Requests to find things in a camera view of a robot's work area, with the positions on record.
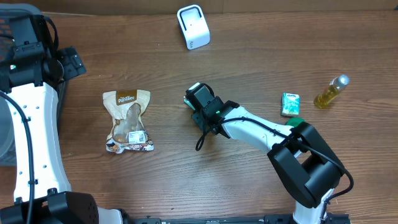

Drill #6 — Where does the snack packet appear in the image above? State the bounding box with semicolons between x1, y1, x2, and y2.
103;90;154;154

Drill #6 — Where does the small kleenex tissue pack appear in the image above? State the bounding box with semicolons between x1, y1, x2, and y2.
280;93;300;117

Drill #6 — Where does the green lid jar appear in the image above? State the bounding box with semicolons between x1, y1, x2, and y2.
285;117;305;127

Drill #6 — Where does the yellow bottle silver cap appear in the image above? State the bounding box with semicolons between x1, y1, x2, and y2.
313;75;350;109

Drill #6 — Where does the teal tissue pack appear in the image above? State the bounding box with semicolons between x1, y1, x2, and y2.
183;82;200;111

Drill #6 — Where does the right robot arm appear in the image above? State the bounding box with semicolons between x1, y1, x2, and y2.
184;83;346;223

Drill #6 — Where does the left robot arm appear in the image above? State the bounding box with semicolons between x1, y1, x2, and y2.
1;10;128;223

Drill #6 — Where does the white barcode scanner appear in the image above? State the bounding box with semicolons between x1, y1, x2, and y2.
177;4;210;50

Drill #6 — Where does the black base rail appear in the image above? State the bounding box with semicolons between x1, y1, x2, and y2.
124;213;352;224

